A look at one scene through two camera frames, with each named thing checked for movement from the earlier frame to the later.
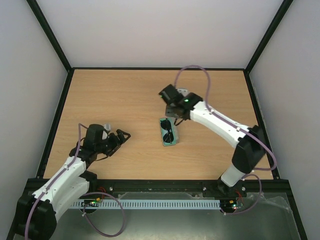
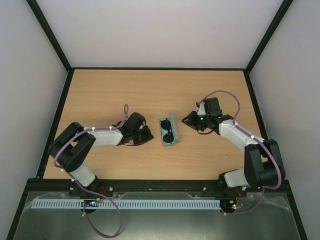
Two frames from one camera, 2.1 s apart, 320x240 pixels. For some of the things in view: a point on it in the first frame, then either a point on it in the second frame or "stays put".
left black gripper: [117, 143] to [149, 136]
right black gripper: [172, 111] to [196, 122]
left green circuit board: [90, 203] stays put
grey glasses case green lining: [175, 130] stays put
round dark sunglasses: [168, 137] stays put
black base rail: [281, 187] stays put
